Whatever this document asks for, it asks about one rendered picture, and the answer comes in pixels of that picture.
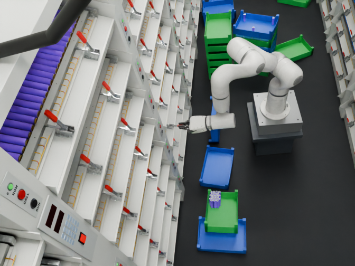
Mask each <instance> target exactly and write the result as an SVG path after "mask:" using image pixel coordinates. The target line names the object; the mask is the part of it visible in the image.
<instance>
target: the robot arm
mask: <svg viewBox="0 0 355 266"><path fill-rule="evenodd" d="M227 53H228V54H229V56H230V57H231V58H233V59H234V60H235V61H236V62H237V63H238V64H224V65H221V66H220V67H218V68H217V69H216V70H215V71H214V73H213V74H212V76H211V92H212V101H213V107H214V109H215V111H216V115H212V116H192V117H189V119H188V120H187V121H185V122H179V125H178V127H179V129H186V130H187V131H188V133H189V134H190V133H192V134H196V133H200V132H205V131H207V129H209V130H210V131H211V130H215V129H226V128H235V126H236V118H235V114H234V113H229V106H230V92H229V83H230V82H231V81H233V80H235V79H240V78H247V77H253V76H256V75H258V74H260V73H261V72H270V73H271V74H273V75H274V76H275V77H274V78H272V79H271V81H270V83H269V88H268V94H267V98H265V99H264V100H263V101H262V102H261V104H260V111H261V113H262V114H263V115H264V116H265V117H266V118H268V119H271V120H281V119H284V118H285V117H287V116H288V114H289V112H290V105H289V103H288V102H287V96H288V92H289V88H291V87H293V86H295V85H297V84H299V83H300V82H301V81H302V79H303V71H302V69H301V68H300V67H299V66H298V65H297V64H295V63H294V62H293V61H291V60H290V59H289V58H288V57H286V56H285V55H284V54H282V53H280V52H272V53H268V52H266V51H264V50H262V49H260V48H259V47H257V46H255V45H254V44H252V43H250V42H249V41H247V40H245V39H243V38H240V37H235V38H233V39H232V40H230V42H229V43H228V45H227ZM186 125H187V126H186Z"/></svg>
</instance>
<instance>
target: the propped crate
mask: <svg viewBox="0 0 355 266"><path fill-rule="evenodd" d="M210 193H211V189H208V198H207V208H206V214H205V222H204V228H205V232H215V233H236V234H238V190H235V193H234V192H221V203H220V204H221V206H220V207H219V208H217V207H216V208H214V207H213V208H211V206H210V204H209V198H210V196H209V195H210Z"/></svg>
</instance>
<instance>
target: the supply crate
mask: <svg viewBox="0 0 355 266"><path fill-rule="evenodd" d="M244 14H246V21H245V22H244ZM272 17H274V16H266V15H258V14H251V13H244V10H241V11H240V16H239V18H238V19H237V21H236V23H235V24H234V25H233V34H238V35H244V36H250V37H257V38H261V39H267V40H272V37H273V35H274V33H275V30H276V28H277V25H278V21H279V15H278V14H277V15H276V17H274V18H275V20H274V25H272ZM253 26H254V27H255V31H252V27H253Z"/></svg>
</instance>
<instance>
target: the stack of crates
mask: <svg viewBox="0 0 355 266"><path fill-rule="evenodd" d="M230 40H232V28H231V10H229V12H228V13H217V14H209V12H206V21H205V34H204V41H205V50H206V56H207V65H208V73H209V80H211V76H212V74H213V73H214V71H215V70H216V69H217V68H218V67H220V66H221V65H224V64H232V58H231V57H230V56H229V54H228V53H227V45H228V43H229V42H230Z"/></svg>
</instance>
